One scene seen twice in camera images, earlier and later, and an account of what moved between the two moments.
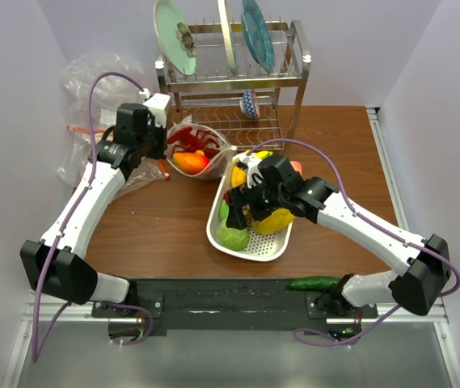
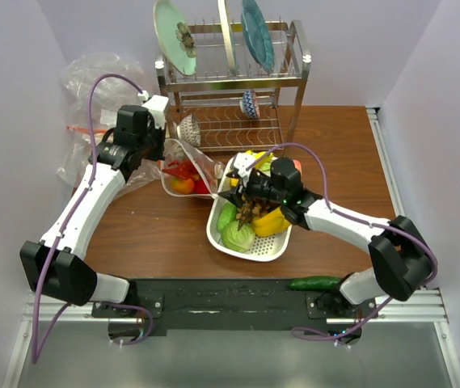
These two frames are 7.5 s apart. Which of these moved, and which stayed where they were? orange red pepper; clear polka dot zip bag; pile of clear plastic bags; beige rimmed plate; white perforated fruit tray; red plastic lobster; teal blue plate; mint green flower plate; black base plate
Moved: orange red pepper; clear polka dot zip bag; red plastic lobster
Stayed: beige rimmed plate; mint green flower plate; black base plate; pile of clear plastic bags; white perforated fruit tray; teal blue plate
